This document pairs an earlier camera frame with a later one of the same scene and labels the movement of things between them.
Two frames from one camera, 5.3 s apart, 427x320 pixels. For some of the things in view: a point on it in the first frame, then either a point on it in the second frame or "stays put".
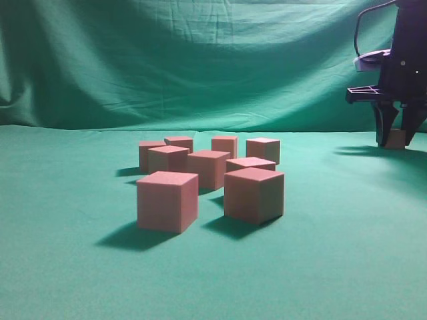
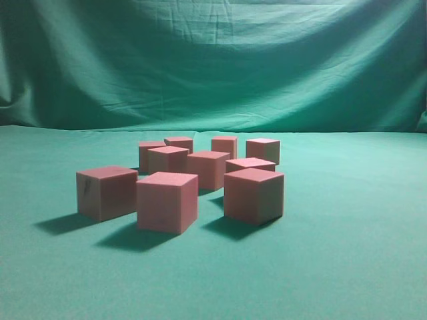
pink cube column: (143, 154) stays put
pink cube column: (254, 195) stays put
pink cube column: (395, 139) -> (106, 193)
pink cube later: (167, 158) stays put
